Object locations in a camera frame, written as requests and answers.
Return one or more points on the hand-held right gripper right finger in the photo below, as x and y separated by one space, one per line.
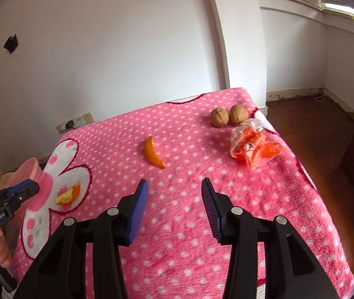
211 211

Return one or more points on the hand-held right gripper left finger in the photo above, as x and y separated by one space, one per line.
138 213

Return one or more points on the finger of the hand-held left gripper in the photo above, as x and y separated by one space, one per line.
33 190
19 187

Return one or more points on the pink plastic bucket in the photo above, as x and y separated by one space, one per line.
29 168

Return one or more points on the orange peel piece white pith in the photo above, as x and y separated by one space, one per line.
69 196

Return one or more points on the curved orange peel strip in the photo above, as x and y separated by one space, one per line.
150 154

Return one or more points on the pink dotted fleece blanket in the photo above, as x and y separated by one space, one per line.
180 149

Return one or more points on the black plug-in charger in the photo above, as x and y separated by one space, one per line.
69 125

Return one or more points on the orange plastic wrapper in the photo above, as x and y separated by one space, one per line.
251 148

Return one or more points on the brown walnut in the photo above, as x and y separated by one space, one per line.
219 117
238 114

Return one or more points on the yellowed wall socket plate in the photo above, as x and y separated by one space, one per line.
60 129

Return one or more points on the white wall socket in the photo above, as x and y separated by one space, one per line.
79 120

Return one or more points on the beige wall switch plate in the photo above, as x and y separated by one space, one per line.
88 117

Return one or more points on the black wall bracket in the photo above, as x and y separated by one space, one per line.
11 43

